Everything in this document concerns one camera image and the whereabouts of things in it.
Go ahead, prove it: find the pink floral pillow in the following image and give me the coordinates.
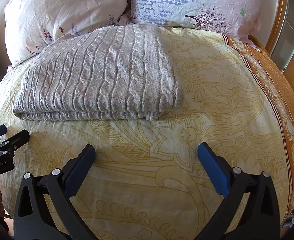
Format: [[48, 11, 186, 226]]
[[5, 0, 128, 67]]

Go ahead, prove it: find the lavender floral pillow underneath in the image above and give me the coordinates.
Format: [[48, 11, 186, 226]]
[[119, 0, 263, 44]]

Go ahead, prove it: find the wooden headboard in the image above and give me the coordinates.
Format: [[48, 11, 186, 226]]
[[253, 0, 294, 91]]

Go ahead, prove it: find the yellow patterned bed cover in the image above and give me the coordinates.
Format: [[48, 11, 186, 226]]
[[0, 28, 294, 239]]

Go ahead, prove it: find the beige cable-knit sweater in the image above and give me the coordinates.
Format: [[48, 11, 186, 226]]
[[13, 24, 184, 121]]

